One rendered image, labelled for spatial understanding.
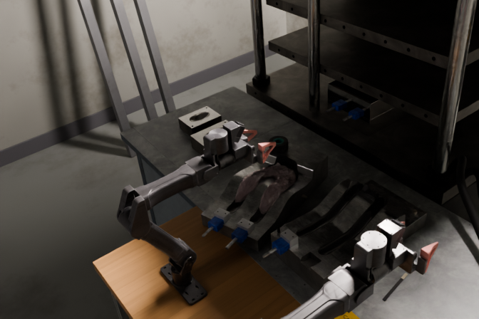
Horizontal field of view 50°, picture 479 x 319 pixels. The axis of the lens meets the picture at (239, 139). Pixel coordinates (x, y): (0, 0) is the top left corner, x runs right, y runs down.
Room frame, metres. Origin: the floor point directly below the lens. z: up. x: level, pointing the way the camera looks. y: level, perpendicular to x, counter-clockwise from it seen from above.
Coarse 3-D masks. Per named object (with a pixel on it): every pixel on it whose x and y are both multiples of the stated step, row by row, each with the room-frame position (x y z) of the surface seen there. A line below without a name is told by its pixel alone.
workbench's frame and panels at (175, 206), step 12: (144, 168) 2.14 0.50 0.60; (156, 168) 1.86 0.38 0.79; (144, 180) 2.17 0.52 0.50; (180, 192) 1.68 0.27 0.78; (156, 204) 2.09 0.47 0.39; (168, 204) 1.95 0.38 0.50; (180, 204) 1.83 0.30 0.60; (192, 204) 1.60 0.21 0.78; (156, 216) 2.13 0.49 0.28; (168, 216) 1.98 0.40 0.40
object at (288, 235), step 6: (282, 234) 1.24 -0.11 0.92; (288, 234) 1.24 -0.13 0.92; (294, 234) 1.24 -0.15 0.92; (276, 240) 1.23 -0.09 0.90; (282, 240) 1.23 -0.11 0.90; (288, 240) 1.22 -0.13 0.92; (294, 240) 1.22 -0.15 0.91; (276, 246) 1.21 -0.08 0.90; (282, 246) 1.20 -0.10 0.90; (288, 246) 1.21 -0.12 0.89; (270, 252) 1.19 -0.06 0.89; (282, 252) 1.19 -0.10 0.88
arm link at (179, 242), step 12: (120, 216) 1.13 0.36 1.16; (156, 228) 1.13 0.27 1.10; (144, 240) 1.11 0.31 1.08; (156, 240) 1.13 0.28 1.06; (168, 240) 1.15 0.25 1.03; (180, 240) 1.22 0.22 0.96; (168, 252) 1.15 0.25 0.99; (180, 252) 1.16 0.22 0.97; (192, 252) 1.18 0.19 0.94; (180, 264) 1.15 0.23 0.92
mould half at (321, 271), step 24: (336, 192) 1.42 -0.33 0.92; (384, 192) 1.47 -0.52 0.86; (312, 216) 1.35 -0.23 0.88; (336, 216) 1.33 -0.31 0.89; (384, 216) 1.26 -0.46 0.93; (408, 216) 1.33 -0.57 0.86; (312, 240) 1.23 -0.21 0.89; (360, 240) 1.21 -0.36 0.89; (288, 264) 1.21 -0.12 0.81; (336, 264) 1.11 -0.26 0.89
